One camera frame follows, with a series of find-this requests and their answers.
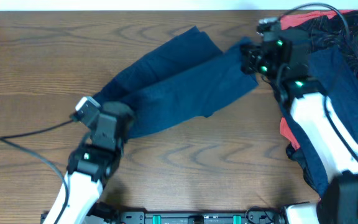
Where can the blue garment in pile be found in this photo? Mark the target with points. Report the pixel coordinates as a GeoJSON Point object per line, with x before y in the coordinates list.
{"type": "Point", "coordinates": [328, 66]}

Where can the black striped garment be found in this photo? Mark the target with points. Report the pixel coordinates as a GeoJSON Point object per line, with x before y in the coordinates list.
{"type": "Point", "coordinates": [326, 30]}

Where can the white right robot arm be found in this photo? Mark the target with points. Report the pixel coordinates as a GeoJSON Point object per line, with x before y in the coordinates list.
{"type": "Point", "coordinates": [286, 68]}

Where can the navy blue shorts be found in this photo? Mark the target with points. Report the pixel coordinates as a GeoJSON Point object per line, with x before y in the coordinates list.
{"type": "Point", "coordinates": [188, 76]}

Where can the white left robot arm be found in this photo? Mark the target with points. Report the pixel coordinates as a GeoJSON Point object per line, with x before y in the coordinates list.
{"type": "Point", "coordinates": [93, 162]}

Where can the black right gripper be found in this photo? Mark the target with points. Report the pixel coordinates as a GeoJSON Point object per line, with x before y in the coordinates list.
{"type": "Point", "coordinates": [250, 55]}

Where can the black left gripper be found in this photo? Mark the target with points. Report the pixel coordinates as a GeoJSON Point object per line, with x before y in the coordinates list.
{"type": "Point", "coordinates": [129, 125]}

